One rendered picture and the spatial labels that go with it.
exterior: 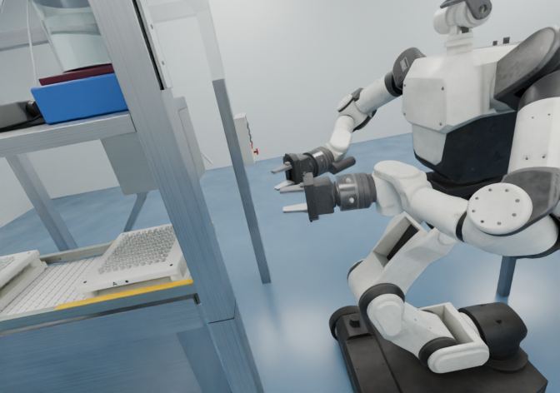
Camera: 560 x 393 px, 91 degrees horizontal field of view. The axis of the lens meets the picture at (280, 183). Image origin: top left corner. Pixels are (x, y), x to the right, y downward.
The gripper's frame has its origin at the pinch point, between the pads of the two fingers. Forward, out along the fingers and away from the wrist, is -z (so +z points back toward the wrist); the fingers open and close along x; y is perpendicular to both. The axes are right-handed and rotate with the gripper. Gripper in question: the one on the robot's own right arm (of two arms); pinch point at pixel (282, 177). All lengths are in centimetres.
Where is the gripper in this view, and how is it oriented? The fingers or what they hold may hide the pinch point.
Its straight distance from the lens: 83.2
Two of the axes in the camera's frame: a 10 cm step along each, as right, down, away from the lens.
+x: 1.7, 9.1, 3.8
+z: 7.9, -3.6, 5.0
